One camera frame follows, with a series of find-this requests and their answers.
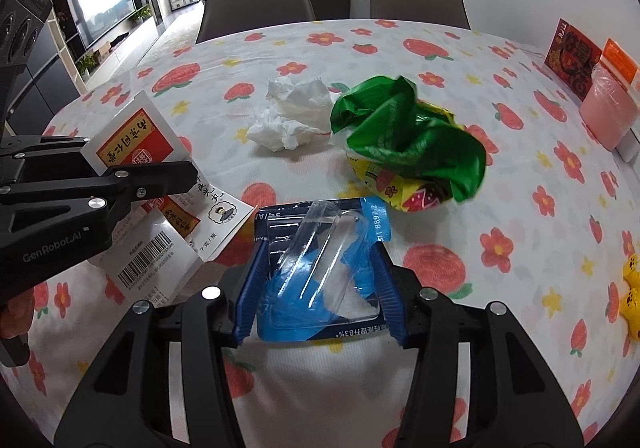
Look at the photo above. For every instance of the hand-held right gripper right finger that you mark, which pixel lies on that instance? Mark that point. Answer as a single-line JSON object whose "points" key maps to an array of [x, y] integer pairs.
{"points": [[390, 298]]}

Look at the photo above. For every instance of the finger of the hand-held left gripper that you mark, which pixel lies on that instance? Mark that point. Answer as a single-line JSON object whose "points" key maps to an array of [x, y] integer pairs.
{"points": [[150, 176], [45, 148]]}

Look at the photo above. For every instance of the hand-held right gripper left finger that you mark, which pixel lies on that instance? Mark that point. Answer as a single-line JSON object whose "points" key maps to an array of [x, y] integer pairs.
{"points": [[250, 298]]}

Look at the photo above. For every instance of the white box with red label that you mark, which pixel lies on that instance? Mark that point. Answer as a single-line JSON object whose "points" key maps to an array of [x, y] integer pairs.
{"points": [[145, 143]]}

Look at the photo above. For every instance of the blue blister pack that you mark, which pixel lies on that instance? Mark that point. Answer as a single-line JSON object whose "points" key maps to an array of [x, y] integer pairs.
{"points": [[320, 278]]}

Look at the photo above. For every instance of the person's left hand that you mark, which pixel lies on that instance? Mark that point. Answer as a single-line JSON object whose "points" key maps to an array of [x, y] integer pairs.
{"points": [[15, 313]]}

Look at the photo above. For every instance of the television screen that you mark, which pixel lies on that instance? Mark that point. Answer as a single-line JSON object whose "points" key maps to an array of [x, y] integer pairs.
{"points": [[102, 6]]}

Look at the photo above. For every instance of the small green potted plant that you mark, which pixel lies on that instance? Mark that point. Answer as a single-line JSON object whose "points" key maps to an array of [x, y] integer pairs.
{"points": [[86, 64], [141, 14]]}

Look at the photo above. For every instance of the strawberry flower printed tablecloth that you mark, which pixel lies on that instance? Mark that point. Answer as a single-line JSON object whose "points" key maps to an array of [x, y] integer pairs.
{"points": [[525, 228]]}

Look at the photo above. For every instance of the crumpled white tissue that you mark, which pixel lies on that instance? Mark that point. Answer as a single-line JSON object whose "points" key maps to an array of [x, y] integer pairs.
{"points": [[295, 108]]}

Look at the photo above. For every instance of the green yellow snack wrapper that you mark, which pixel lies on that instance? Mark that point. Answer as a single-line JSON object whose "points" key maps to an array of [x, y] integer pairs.
{"points": [[400, 138]]}

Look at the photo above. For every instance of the yellow tiger toy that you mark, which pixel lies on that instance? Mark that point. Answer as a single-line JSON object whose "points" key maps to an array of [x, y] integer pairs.
{"points": [[631, 298]]}

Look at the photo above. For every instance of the pink container with orange lid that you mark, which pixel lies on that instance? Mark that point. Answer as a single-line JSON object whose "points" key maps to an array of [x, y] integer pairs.
{"points": [[607, 103]]}

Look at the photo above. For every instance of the red patterned box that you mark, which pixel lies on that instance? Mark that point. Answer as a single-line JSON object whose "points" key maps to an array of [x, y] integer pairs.
{"points": [[570, 58]]}

